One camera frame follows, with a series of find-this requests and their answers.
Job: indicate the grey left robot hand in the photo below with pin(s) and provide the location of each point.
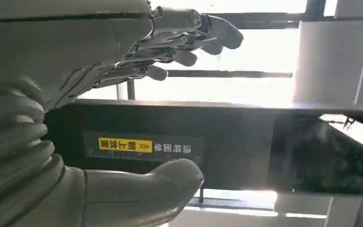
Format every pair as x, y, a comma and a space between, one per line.
75, 47

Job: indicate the yellow and black label sticker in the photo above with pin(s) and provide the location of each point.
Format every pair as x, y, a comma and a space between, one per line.
125, 145

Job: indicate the ribbed grey left arm sleeve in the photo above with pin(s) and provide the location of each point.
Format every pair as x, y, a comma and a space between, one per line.
12, 141

